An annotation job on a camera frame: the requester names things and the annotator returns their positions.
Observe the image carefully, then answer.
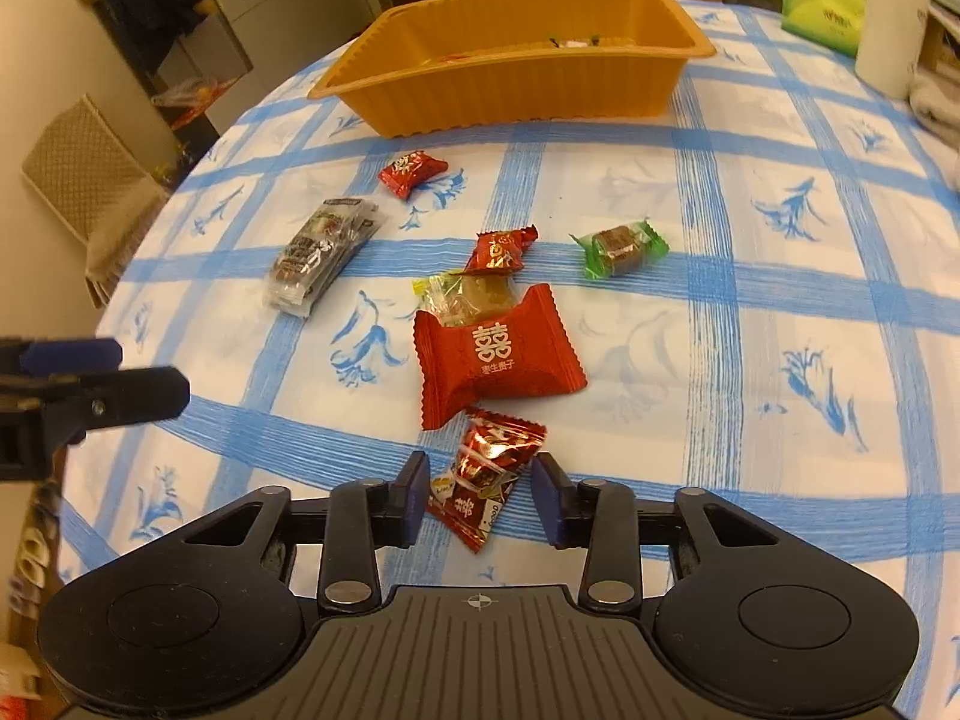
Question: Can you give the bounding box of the orange ribbed plastic tray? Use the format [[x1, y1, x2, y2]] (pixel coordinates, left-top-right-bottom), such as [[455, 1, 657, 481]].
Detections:
[[307, 0, 717, 140]]

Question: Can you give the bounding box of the small red candy white print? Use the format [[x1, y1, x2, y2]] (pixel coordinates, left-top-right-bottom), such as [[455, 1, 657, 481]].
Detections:
[[378, 151, 449, 202]]

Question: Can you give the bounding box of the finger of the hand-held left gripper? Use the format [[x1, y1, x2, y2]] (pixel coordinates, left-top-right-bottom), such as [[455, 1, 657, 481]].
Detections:
[[0, 339, 125, 376], [37, 365, 190, 440]]

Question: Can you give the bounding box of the white cabinet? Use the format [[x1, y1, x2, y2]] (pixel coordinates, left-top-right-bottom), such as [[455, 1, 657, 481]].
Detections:
[[214, 0, 391, 136]]

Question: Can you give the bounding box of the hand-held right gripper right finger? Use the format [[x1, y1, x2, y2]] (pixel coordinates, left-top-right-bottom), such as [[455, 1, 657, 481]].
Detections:
[[530, 454, 800, 614]]

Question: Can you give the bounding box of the dark clear snack packet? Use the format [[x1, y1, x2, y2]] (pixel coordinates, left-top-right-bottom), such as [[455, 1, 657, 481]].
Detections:
[[262, 197, 389, 322]]

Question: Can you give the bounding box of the yellow clear wrapped candy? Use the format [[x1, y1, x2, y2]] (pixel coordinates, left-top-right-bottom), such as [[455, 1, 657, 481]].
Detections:
[[412, 270, 518, 331]]

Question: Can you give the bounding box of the beige quilted chair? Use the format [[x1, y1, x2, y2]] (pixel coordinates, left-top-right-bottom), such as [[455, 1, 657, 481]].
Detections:
[[21, 94, 173, 308]]

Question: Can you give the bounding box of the green wrapped brown candy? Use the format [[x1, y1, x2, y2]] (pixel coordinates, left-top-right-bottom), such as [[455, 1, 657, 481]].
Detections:
[[568, 219, 670, 280]]

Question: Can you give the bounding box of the large red pillow candy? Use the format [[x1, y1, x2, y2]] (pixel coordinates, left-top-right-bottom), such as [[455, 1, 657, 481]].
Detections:
[[412, 283, 586, 432]]

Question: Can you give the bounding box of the plastic bag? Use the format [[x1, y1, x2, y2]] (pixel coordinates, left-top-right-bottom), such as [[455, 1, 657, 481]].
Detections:
[[150, 75, 230, 110]]

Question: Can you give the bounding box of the white plastic bottle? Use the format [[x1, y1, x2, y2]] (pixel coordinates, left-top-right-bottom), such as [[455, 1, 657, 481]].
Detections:
[[855, 0, 938, 98]]

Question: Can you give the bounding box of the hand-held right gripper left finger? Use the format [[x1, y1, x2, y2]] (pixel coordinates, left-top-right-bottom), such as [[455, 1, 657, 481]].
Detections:
[[161, 452, 432, 616]]

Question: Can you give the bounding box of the red silver snack packet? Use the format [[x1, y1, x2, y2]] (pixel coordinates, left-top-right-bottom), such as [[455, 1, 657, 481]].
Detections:
[[426, 405, 548, 554]]

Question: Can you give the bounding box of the red candy gold print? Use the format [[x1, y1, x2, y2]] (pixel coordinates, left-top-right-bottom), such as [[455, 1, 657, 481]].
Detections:
[[463, 225, 541, 276]]

